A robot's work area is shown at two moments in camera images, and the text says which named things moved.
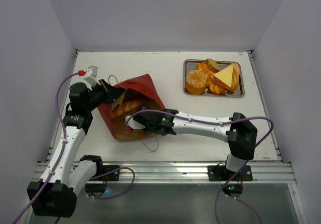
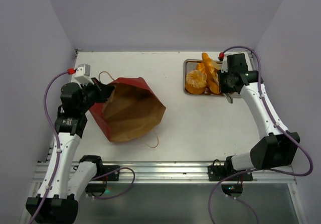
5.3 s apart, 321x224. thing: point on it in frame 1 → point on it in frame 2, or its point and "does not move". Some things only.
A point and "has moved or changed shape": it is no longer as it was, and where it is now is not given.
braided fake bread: (213, 87) has moved or changed shape
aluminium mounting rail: (196, 172) does not move
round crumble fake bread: (196, 82) does not move
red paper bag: (142, 88) has moved or changed shape
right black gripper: (140, 118) → (227, 93)
